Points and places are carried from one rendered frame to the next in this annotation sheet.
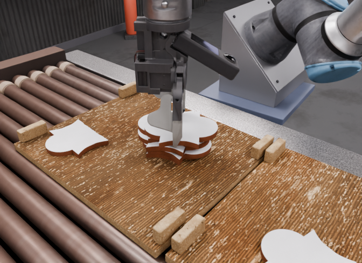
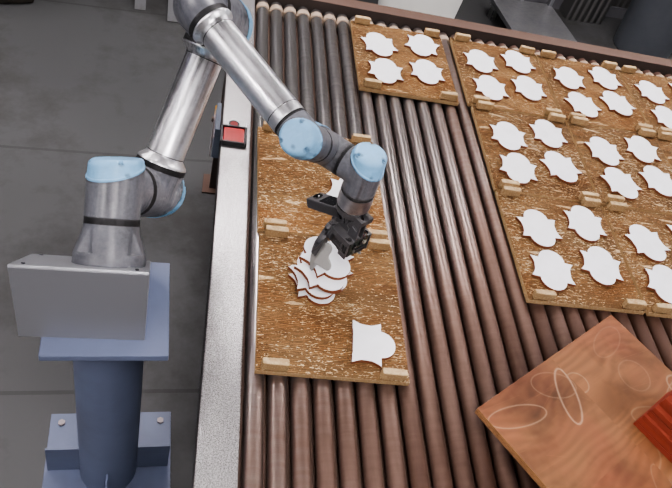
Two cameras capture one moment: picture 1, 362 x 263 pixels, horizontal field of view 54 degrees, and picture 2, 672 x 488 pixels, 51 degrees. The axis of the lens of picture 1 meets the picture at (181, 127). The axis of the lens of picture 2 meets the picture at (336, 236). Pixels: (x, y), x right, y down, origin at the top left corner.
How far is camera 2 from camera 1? 1.88 m
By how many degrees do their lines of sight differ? 98
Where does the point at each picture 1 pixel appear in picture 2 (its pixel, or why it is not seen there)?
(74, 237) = (414, 288)
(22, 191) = (423, 339)
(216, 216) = not seen: hidden behind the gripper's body
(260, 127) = (230, 254)
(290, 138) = (230, 232)
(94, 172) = (380, 308)
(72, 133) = (369, 346)
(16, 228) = (437, 316)
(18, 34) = not seen: outside the picture
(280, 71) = not seen: hidden behind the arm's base
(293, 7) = (140, 197)
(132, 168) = (357, 290)
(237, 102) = (161, 310)
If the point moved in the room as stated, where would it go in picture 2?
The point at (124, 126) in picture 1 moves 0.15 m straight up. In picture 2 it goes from (324, 329) to (339, 289)
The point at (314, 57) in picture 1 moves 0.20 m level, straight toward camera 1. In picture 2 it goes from (177, 196) to (259, 186)
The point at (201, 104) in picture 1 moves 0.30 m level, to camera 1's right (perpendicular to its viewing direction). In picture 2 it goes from (227, 311) to (151, 229)
